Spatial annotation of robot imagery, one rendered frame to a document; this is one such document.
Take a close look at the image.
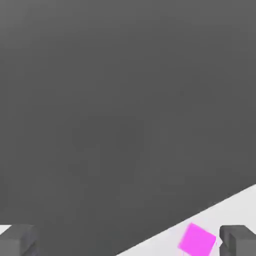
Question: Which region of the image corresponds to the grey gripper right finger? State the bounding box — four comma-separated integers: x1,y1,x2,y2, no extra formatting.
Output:
219,224,256,256

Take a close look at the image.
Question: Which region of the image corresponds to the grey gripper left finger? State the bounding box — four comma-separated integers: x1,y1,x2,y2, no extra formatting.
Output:
0,224,39,256

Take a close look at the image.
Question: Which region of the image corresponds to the small magenta cube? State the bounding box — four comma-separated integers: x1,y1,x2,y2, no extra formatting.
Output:
177,222,217,256

